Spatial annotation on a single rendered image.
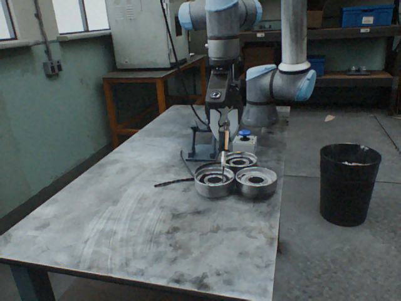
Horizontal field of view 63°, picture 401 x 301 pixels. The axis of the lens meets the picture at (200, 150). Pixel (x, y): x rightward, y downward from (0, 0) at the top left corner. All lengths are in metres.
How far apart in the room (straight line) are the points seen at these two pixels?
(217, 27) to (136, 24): 2.40
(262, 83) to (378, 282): 1.12
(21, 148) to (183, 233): 1.92
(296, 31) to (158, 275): 0.92
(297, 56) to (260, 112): 0.26
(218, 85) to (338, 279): 1.31
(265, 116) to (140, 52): 2.02
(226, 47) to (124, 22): 2.47
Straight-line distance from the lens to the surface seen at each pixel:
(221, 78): 0.79
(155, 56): 3.12
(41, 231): 0.85
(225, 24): 0.79
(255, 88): 1.33
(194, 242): 0.70
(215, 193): 0.82
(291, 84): 1.27
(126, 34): 3.22
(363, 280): 1.88
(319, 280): 1.82
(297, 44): 1.25
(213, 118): 0.84
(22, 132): 2.52
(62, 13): 3.09
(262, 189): 0.82
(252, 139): 1.09
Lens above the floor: 1.23
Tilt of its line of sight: 22 degrees down
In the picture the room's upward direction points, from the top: 4 degrees counter-clockwise
